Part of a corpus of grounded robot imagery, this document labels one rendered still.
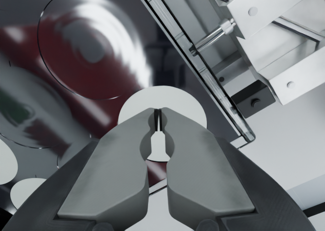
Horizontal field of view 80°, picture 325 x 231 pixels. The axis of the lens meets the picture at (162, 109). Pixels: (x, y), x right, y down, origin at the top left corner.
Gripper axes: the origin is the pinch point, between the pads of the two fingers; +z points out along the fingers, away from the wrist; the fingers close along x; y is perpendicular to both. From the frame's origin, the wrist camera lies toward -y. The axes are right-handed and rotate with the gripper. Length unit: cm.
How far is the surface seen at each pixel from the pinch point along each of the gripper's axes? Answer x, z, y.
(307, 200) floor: 113, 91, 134
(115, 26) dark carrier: -3.7, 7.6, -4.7
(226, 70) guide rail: 8.3, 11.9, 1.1
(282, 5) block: 10.2, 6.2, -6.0
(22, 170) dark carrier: -18.4, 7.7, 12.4
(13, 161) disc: -19.1, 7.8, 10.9
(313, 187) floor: 113, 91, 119
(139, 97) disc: -2.1, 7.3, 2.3
